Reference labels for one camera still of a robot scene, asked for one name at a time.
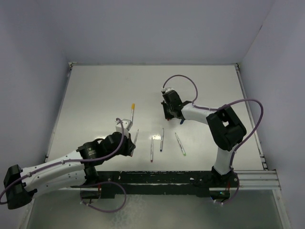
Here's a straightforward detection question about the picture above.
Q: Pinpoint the red pen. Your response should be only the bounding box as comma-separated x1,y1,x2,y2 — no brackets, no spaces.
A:
131,129,139,157

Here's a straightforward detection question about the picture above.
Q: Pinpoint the yellow pen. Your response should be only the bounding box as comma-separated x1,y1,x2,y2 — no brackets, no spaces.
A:
131,109,134,123

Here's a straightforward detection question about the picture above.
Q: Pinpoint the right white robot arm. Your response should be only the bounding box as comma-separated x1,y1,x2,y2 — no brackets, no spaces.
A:
162,90,246,187

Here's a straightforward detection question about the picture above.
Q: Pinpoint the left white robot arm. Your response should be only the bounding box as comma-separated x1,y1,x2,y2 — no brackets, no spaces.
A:
1,132,136,209

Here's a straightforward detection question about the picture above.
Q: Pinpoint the pink pen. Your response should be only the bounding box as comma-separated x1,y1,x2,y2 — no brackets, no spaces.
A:
150,138,153,163

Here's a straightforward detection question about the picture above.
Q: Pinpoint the blue pen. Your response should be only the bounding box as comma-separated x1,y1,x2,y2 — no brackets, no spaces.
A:
160,128,164,152

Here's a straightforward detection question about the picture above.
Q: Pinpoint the green pen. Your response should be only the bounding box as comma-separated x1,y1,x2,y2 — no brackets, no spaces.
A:
175,133,186,156

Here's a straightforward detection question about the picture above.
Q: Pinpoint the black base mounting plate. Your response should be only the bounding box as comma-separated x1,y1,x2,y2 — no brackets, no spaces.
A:
81,171,239,199

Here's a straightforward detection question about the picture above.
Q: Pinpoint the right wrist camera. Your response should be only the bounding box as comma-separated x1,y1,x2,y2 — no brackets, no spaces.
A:
161,87,174,94

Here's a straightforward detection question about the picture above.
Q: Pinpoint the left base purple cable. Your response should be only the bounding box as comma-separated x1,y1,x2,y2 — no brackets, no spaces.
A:
80,179,127,212

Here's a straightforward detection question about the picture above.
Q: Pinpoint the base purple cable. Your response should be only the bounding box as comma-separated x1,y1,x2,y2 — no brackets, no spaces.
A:
80,179,127,212
213,167,241,206

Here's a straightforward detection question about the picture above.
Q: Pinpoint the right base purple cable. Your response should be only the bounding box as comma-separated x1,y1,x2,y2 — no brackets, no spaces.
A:
213,167,241,206

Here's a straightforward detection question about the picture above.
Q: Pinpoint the aluminium extrusion rail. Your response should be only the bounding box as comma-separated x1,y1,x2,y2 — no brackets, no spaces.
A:
236,170,281,190

